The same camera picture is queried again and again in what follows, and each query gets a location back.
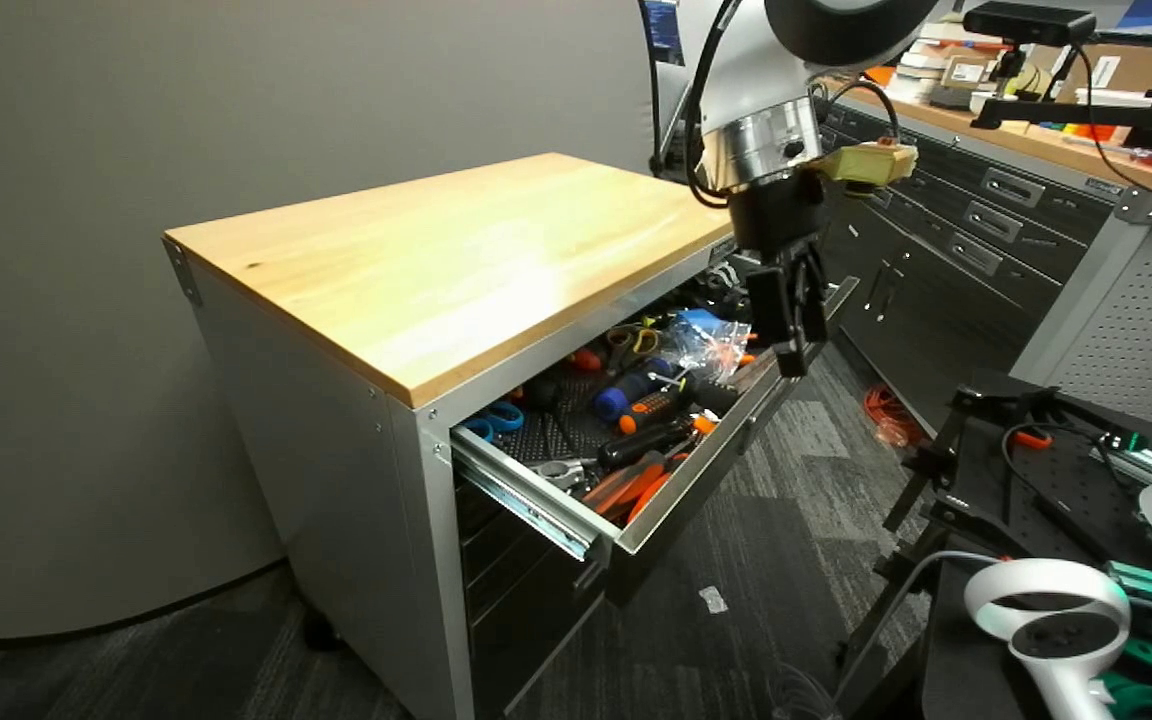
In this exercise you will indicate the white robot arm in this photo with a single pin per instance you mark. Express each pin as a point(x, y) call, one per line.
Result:
point(763, 81)

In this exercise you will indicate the white paper tag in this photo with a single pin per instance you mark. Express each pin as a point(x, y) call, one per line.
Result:
point(715, 600)

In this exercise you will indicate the grey metal tool drawer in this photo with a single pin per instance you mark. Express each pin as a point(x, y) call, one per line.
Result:
point(708, 460)

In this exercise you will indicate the black camera on stand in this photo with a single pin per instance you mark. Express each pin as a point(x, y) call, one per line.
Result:
point(1030, 22)

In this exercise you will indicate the black tripod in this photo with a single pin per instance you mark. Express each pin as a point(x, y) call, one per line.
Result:
point(931, 504)

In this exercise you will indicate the black workbench with drawers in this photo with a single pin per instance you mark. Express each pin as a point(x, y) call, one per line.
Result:
point(951, 254)

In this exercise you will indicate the wooden cabinet top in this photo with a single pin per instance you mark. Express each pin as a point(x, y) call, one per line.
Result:
point(440, 265)

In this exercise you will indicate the clear plastic parts bag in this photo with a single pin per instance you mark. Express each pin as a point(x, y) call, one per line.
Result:
point(721, 349)

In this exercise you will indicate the pile of books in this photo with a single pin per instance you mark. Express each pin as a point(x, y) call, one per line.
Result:
point(951, 66)

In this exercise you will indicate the yellow black tool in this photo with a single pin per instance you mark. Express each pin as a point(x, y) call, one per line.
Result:
point(636, 332)

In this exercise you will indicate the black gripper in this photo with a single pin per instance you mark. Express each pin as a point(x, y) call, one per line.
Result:
point(776, 233)

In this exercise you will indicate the grey metal tool cabinet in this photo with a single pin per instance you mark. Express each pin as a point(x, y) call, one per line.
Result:
point(339, 504)

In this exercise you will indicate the grey pegboard panel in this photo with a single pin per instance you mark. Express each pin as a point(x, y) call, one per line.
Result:
point(1139, 321)

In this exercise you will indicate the orange object on floor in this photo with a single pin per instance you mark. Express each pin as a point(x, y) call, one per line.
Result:
point(889, 422)

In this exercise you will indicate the silver drawer slide rail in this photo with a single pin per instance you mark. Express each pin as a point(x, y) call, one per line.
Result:
point(522, 488)

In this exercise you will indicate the white vr controller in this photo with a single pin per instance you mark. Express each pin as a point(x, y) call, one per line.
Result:
point(1050, 626)

